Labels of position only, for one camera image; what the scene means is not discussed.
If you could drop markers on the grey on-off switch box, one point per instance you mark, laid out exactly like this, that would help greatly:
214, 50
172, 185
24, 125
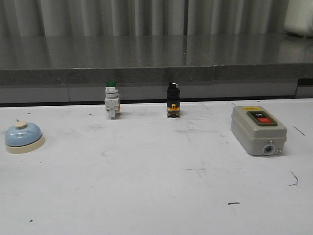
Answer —
258, 131

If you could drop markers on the green pushbutton switch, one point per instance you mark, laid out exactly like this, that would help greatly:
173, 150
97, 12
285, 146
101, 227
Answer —
112, 100

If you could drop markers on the blue and cream call bell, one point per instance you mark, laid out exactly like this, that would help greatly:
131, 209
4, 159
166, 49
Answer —
23, 137

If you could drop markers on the white object on counter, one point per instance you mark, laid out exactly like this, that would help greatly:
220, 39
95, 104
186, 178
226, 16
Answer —
299, 18

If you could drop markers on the black selector switch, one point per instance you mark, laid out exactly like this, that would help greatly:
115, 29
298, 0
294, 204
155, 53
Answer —
173, 100

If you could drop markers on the grey stone counter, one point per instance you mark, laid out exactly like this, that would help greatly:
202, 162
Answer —
74, 69

